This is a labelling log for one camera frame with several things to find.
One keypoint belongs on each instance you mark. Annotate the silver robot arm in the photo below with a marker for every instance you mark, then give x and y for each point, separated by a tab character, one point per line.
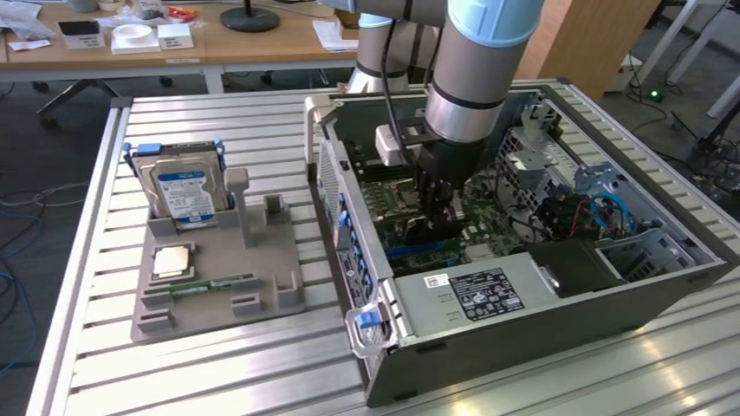
480	65

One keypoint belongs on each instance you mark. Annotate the white box with tape roll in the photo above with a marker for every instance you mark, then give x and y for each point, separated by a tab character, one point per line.
136	41

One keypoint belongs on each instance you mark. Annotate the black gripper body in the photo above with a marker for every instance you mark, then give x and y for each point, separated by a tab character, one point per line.
453	160

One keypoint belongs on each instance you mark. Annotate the white box with black top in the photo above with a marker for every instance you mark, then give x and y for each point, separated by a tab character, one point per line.
81	34

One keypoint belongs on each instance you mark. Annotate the CPU socket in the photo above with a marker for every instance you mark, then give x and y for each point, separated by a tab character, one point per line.
404	195

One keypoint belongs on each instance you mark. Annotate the wooden cabinet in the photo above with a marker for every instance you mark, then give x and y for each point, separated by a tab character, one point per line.
584	47

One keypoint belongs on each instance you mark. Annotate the grey parts rack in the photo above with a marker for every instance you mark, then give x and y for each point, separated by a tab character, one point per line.
272	255

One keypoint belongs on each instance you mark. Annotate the black round lamp base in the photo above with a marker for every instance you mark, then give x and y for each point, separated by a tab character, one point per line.
249	19

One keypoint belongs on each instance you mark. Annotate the blue case release latch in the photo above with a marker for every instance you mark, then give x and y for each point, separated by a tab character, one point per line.
367	323

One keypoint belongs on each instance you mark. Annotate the plain white box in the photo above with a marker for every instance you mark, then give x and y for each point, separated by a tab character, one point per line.
175	37

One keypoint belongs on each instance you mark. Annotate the green RAM stick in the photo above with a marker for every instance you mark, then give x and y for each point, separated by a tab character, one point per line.
196	285
393	222

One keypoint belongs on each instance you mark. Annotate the metal drive cage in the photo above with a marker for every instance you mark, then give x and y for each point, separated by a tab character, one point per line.
535	169

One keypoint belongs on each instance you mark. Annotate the blue expansion slot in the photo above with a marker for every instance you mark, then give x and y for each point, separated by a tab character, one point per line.
411	252

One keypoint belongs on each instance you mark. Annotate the grey power supply unit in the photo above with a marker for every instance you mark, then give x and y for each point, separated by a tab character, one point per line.
433	303

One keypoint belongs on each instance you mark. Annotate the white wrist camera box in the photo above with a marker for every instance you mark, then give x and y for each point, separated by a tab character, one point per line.
393	147

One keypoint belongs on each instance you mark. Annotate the wooden desk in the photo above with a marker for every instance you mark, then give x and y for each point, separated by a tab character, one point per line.
260	47

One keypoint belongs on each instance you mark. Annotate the hard disk with blue carrier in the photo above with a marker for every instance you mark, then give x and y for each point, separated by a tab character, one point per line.
179	186

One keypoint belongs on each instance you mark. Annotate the silver CPU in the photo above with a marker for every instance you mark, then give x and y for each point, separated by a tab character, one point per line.
171	261

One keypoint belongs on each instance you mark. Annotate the red small object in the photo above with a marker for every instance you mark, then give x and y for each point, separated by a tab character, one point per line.
180	15

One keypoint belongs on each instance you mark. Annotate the stack of white papers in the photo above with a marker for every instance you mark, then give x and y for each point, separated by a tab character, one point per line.
335	39

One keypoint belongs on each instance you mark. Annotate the clear plastic bag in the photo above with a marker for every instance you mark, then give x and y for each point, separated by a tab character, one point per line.
23	19

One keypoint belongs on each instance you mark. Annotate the green motherboard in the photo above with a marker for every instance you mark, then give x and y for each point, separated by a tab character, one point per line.
485	221

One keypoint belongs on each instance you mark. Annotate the metal disk bay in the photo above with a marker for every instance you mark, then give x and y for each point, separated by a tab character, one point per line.
647	255

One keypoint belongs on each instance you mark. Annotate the open grey PC case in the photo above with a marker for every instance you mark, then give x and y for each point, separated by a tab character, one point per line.
520	359

